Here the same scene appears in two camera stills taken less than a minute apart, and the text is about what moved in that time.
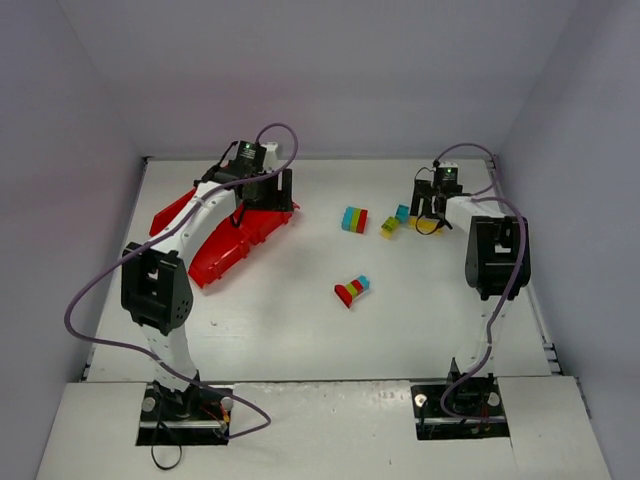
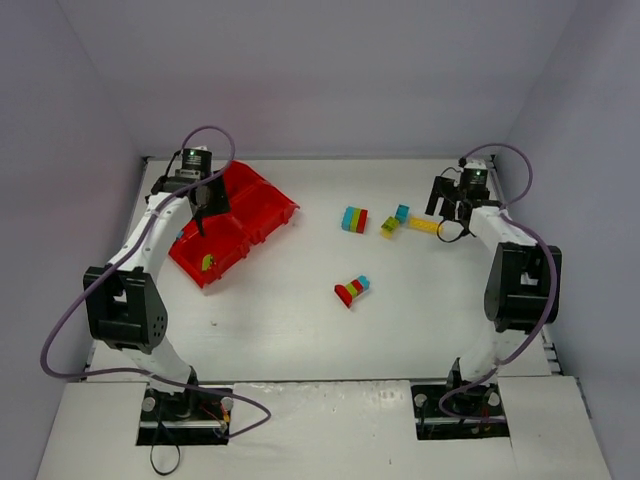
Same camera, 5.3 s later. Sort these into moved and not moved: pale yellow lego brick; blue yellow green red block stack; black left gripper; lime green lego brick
Moved: black left gripper
Not moved: blue yellow green red block stack; lime green lego brick; pale yellow lego brick
